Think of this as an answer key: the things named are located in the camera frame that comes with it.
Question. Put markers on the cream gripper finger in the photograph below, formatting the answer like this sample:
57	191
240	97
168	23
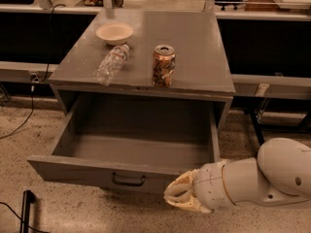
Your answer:
182	186
190	204

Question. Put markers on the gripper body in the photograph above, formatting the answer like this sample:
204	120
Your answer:
210	186

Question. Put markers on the grey top drawer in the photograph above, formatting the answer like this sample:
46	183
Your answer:
159	138

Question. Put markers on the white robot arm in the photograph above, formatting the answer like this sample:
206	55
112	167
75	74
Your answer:
278	177

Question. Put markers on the grey metal cabinet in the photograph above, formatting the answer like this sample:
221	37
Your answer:
201	70

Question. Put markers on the black metal stand leg right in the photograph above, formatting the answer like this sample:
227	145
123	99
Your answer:
303	127

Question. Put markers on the orange drink can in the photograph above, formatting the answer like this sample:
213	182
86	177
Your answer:
163	66

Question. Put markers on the clear plastic water bottle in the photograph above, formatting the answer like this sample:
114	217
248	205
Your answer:
111	64

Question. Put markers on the white ceramic bowl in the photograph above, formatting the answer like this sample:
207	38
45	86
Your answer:
114	34

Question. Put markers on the black stand foot lower left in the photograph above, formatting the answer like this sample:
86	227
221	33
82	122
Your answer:
27	200

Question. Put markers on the grey railing beam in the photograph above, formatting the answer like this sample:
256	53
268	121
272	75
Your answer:
24	72

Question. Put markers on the black drawer handle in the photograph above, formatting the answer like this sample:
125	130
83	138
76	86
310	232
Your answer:
127	181

